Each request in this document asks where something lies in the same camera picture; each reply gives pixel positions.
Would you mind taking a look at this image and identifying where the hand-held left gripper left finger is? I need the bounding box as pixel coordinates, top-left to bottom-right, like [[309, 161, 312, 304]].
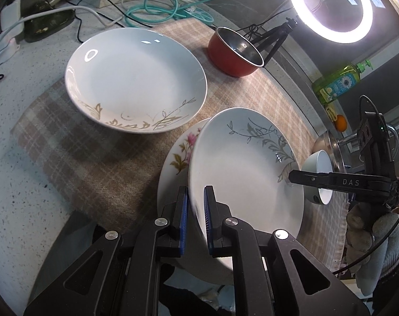
[[23, 185, 190, 316]]

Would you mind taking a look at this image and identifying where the white plate pink flower print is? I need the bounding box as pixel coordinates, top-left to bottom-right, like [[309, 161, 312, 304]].
[[157, 118, 235, 285]]

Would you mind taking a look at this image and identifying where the white plate grey leaf print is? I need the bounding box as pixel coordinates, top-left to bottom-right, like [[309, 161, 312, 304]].
[[188, 107, 305, 268]]

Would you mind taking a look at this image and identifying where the dark green dish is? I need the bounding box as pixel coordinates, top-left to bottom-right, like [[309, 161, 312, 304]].
[[24, 8, 75, 43]]

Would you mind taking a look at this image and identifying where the teal cable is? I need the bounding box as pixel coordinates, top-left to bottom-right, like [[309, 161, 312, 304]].
[[125, 0, 254, 27]]

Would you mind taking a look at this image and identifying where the green dish soap bottle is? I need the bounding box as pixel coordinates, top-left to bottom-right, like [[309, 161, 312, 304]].
[[312, 59, 374, 106]]

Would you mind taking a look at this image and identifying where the beige plaid cloth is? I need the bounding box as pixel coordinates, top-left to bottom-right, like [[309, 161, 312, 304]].
[[10, 16, 349, 270]]

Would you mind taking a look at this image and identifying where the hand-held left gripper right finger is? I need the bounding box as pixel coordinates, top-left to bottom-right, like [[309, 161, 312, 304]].
[[203, 185, 374, 316]]

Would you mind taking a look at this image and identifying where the white power strip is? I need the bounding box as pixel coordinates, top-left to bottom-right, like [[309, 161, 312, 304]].
[[0, 0, 22, 73]]

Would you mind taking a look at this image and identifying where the small white bowl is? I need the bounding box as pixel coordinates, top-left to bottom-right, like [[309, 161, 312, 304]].
[[303, 150, 334, 205]]

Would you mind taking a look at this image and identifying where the red pot steel inside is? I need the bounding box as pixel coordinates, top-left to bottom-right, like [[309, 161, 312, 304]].
[[208, 26, 265, 78]]

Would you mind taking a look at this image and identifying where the white cable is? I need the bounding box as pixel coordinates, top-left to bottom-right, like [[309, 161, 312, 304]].
[[0, 5, 131, 60]]

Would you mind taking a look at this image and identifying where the white bowl gold leaf pattern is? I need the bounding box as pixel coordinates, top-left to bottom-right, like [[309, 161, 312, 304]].
[[64, 28, 208, 135]]

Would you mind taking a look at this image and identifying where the black tripod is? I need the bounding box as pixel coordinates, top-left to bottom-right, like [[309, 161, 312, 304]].
[[244, 17, 298, 67]]

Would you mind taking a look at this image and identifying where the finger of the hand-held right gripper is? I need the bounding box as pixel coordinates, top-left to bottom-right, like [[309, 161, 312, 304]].
[[288, 169, 398, 202]]

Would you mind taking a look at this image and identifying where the ring light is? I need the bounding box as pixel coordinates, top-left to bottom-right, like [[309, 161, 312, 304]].
[[288, 0, 374, 44]]

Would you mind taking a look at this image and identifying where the person's right hand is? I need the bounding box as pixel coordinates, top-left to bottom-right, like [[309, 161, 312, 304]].
[[346, 201, 399, 297]]

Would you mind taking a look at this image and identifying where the steel bowl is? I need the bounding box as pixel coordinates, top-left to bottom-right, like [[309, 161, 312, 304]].
[[313, 130, 346, 173]]

